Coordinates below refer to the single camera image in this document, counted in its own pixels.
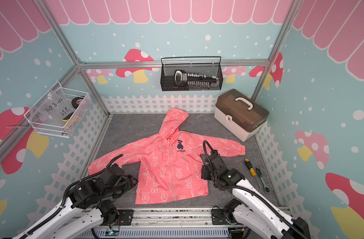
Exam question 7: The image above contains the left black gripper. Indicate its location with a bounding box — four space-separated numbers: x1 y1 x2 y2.
103 174 139 199

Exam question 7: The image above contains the pink child rain jacket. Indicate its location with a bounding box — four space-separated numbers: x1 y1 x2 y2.
88 108 246 205

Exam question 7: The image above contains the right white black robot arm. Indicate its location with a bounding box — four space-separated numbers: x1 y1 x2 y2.
203 140 311 239

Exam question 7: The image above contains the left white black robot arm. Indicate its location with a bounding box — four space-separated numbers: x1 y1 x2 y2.
16 155 138 239

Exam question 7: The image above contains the yellow black screwdriver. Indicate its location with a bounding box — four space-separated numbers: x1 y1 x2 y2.
244 159 263 189

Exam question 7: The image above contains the white brown storage toolbox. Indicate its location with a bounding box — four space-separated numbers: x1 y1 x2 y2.
214 89 269 142

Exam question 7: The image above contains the yellow black tool in basket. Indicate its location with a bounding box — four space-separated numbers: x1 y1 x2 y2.
63 112 74 122

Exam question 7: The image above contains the black tape roll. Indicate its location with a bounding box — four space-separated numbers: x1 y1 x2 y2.
71 97 84 109

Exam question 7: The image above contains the socket wrench set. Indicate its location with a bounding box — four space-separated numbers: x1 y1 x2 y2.
174 70 220 90

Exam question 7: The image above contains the clear plastic labelled bag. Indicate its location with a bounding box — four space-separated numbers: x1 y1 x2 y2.
33 90 74 127

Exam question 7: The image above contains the green handled wrench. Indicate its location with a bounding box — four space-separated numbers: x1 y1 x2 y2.
256 167 270 193

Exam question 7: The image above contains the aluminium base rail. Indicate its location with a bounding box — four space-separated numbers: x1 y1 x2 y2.
94 206 243 238

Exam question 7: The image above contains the white wire basket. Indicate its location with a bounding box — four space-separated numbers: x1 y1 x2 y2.
24 82 92 138

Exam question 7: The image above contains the black wire mesh basket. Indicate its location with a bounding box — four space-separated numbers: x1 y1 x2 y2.
160 56 223 92

